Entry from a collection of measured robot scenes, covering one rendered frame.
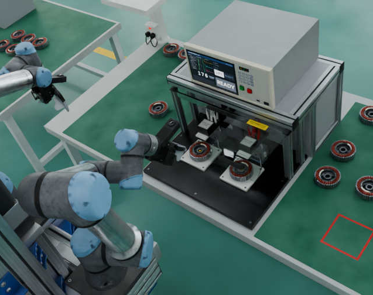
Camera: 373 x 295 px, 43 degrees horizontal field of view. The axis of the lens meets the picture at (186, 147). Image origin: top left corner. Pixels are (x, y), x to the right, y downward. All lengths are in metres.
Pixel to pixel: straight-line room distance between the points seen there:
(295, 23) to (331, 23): 2.40
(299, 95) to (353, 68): 1.97
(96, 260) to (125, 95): 1.46
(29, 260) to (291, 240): 1.02
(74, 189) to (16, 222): 0.54
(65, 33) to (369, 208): 2.45
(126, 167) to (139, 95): 1.32
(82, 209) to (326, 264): 1.12
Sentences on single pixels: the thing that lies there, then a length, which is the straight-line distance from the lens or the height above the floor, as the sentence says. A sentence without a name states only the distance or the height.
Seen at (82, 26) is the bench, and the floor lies 0.75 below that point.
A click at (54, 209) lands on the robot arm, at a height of 1.63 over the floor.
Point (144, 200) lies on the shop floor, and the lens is 3.22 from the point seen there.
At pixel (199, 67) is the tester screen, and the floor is 1.22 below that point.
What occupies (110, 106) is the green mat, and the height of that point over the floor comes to 0.75.
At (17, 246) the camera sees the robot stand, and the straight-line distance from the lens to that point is 1.57.
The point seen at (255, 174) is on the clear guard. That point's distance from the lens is 1.86.
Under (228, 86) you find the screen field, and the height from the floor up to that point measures 1.16.
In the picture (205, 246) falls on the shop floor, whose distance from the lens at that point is 2.92.
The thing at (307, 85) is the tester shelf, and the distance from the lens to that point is 2.09.
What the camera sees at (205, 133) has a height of 0.89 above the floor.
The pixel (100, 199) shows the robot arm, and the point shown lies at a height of 1.61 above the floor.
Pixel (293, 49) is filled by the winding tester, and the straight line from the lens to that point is 1.98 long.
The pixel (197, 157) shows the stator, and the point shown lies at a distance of 2.26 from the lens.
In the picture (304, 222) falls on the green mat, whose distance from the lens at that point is 2.06.
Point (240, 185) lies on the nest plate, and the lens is 2.15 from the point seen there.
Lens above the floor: 2.46
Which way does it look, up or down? 45 degrees down
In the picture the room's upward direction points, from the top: 15 degrees counter-clockwise
